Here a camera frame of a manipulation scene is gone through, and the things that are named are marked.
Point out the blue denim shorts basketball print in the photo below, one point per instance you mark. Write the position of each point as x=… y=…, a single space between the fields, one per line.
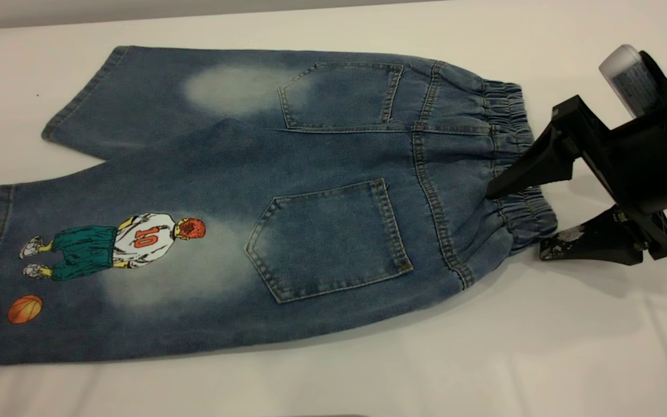
x=322 y=156

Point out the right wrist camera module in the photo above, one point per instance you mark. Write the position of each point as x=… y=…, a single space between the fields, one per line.
x=629 y=78

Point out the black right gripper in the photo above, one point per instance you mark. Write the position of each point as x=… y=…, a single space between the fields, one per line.
x=652 y=162

